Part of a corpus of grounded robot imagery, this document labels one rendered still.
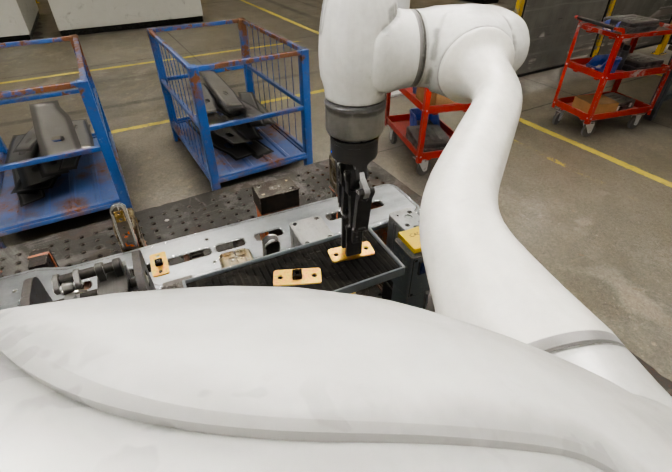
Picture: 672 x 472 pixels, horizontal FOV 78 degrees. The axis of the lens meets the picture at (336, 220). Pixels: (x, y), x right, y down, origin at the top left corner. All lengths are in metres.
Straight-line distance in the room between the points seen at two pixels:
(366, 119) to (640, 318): 2.27
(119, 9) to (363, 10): 8.30
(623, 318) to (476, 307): 2.40
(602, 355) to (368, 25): 0.44
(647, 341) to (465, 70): 2.17
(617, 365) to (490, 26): 0.45
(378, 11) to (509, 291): 0.40
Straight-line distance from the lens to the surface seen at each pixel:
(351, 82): 0.57
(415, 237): 0.84
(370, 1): 0.56
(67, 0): 8.72
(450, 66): 0.58
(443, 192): 0.33
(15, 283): 1.20
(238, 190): 1.87
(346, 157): 0.64
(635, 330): 2.61
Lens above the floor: 1.68
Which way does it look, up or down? 37 degrees down
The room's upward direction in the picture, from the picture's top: straight up
